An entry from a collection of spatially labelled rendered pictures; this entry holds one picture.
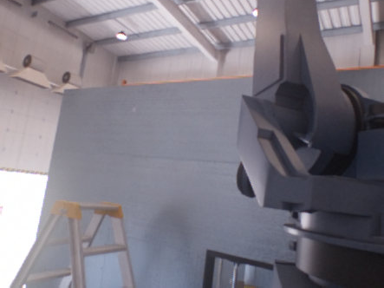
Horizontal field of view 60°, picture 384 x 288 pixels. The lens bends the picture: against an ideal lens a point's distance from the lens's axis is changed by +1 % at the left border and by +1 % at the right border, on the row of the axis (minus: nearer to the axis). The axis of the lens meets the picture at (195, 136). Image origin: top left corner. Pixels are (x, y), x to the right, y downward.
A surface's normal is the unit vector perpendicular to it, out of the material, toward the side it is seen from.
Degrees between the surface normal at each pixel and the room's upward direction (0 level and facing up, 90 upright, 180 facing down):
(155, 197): 90
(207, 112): 90
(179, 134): 90
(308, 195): 90
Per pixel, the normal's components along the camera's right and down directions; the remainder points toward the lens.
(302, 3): 0.36, -0.22
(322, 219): -0.85, -0.18
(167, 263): -0.50, -0.20
